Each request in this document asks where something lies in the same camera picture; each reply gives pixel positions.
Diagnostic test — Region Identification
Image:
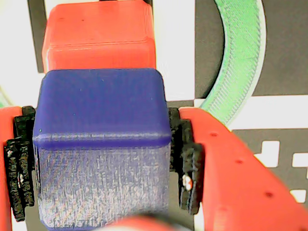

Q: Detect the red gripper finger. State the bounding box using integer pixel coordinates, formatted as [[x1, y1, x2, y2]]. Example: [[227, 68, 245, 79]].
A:
[[169, 107, 308, 231], [0, 105, 37, 231]]

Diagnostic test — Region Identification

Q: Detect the blue cube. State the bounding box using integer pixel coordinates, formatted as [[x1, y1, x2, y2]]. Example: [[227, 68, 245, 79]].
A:
[[32, 68, 172, 231]]

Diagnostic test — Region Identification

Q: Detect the red cube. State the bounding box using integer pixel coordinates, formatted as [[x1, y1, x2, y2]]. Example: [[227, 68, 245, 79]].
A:
[[42, 0, 157, 74]]

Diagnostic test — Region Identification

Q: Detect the checkerboard marker mat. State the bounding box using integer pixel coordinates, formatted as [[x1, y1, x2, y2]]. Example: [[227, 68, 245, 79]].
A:
[[0, 0, 308, 231]]

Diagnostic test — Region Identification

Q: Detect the green flat ring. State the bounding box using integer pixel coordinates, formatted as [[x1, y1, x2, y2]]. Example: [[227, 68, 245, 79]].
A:
[[0, 0, 267, 128]]

